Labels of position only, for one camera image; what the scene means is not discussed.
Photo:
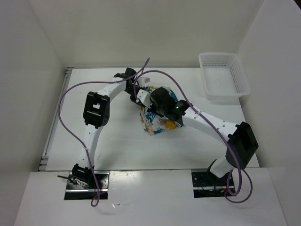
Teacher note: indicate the aluminium table edge rail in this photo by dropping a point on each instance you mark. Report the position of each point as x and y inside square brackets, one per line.
[45, 156]

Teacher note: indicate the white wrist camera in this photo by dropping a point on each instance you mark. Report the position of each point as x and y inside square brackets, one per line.
[143, 98]
[142, 81]

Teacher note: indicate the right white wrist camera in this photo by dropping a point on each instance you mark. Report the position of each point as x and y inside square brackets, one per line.
[143, 98]

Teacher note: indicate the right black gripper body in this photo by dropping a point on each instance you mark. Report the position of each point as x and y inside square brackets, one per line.
[158, 109]

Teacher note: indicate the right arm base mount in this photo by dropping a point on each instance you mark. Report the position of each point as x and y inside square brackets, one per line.
[205, 186]

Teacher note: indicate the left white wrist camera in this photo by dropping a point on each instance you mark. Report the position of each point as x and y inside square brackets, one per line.
[142, 81]

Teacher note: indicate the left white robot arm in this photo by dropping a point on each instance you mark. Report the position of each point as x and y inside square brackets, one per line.
[96, 115]

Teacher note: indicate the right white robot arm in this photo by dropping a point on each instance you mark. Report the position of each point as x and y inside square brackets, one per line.
[240, 141]

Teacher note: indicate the white plastic basket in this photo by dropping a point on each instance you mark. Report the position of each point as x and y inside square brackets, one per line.
[223, 76]

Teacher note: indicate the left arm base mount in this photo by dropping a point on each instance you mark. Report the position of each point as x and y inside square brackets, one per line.
[79, 190]

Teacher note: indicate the colourful printed shorts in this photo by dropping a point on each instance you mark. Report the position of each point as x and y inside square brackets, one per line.
[154, 124]

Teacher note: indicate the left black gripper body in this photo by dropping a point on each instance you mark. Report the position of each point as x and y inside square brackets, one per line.
[132, 92]

